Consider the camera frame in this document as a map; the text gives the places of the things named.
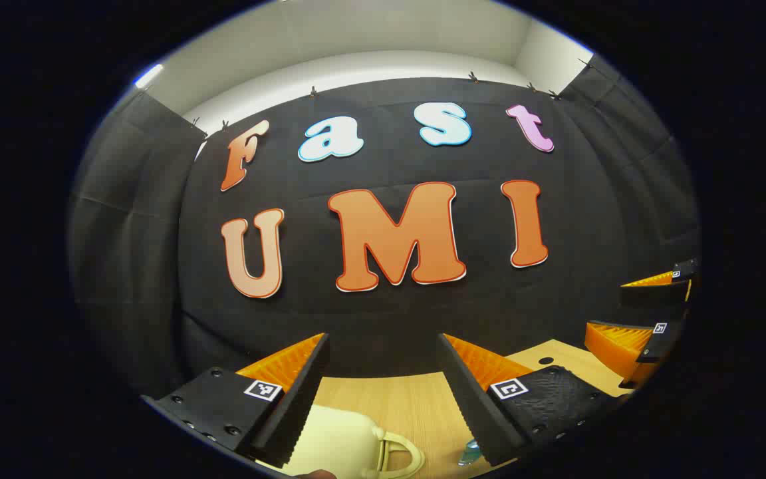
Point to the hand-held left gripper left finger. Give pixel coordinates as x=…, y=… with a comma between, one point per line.
x=300, y=399

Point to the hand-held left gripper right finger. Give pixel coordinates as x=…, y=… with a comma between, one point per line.
x=473, y=412

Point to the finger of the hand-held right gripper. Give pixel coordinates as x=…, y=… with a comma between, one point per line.
x=659, y=342
x=655, y=294

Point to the blue skin care bottle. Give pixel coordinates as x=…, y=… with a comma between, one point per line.
x=469, y=454

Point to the pale yellow suitcase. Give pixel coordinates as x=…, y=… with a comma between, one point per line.
x=336, y=439

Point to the ceiling light strip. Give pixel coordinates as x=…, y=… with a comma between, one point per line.
x=149, y=75

